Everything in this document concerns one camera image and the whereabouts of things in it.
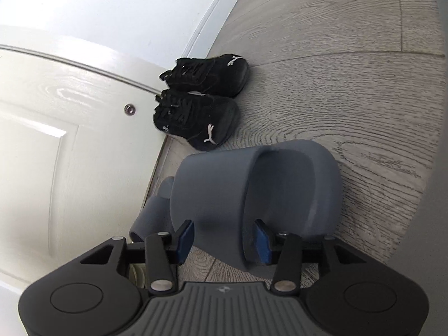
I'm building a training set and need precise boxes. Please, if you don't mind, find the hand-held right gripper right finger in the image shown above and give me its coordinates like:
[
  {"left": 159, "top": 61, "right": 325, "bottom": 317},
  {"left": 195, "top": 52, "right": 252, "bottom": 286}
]
[{"left": 254, "top": 219, "right": 377, "bottom": 295}]

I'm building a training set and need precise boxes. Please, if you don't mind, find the black suede sneaker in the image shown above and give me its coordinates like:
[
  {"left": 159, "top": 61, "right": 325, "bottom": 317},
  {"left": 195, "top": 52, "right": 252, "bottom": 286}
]
[
  {"left": 153, "top": 89, "right": 241, "bottom": 152},
  {"left": 159, "top": 54, "right": 250, "bottom": 98}
]

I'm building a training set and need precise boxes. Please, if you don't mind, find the white panelled door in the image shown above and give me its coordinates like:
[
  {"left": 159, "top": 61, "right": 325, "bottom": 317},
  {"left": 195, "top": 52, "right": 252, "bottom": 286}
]
[{"left": 0, "top": 44, "right": 176, "bottom": 291}]

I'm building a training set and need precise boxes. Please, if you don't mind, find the white baseboard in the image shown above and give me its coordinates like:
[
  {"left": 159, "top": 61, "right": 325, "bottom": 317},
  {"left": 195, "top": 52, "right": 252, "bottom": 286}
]
[{"left": 184, "top": 0, "right": 261, "bottom": 60}]

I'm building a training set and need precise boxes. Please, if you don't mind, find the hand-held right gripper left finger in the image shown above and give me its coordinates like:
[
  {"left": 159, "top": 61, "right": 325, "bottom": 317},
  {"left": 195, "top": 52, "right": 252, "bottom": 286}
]
[{"left": 72, "top": 220, "right": 195, "bottom": 295}]

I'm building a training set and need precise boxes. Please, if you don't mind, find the grey slide slipper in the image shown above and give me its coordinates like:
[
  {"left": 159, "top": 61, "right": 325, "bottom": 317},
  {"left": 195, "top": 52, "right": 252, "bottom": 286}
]
[
  {"left": 170, "top": 139, "right": 342, "bottom": 270},
  {"left": 129, "top": 177, "right": 176, "bottom": 243}
]

